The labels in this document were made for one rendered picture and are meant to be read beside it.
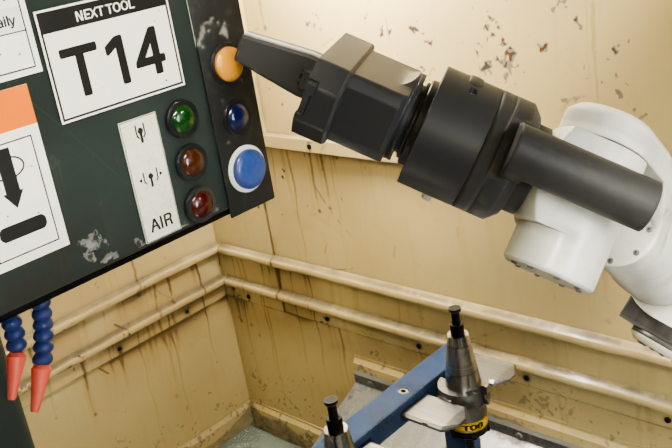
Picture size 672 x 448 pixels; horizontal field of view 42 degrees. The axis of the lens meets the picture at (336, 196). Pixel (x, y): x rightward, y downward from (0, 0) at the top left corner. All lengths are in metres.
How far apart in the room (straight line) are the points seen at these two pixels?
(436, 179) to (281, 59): 0.14
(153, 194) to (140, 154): 0.03
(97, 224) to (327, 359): 1.35
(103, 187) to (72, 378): 1.30
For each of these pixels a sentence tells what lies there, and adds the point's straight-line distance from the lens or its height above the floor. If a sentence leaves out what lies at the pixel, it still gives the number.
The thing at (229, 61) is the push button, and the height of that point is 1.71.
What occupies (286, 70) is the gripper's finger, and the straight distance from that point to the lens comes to 0.62.
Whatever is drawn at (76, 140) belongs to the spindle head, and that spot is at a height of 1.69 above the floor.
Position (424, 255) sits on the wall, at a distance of 1.58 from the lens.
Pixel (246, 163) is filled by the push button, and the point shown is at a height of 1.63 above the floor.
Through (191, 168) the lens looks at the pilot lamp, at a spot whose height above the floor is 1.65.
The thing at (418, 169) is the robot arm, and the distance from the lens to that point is 0.59.
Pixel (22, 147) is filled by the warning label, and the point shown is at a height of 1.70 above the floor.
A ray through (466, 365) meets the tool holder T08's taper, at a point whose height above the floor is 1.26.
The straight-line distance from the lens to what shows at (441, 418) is 1.07.
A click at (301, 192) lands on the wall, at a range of 1.74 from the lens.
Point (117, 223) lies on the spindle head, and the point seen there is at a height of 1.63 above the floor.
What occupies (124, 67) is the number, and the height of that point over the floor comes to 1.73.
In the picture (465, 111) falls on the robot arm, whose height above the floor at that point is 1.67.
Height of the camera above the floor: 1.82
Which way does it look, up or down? 19 degrees down
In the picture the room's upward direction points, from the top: 9 degrees counter-clockwise
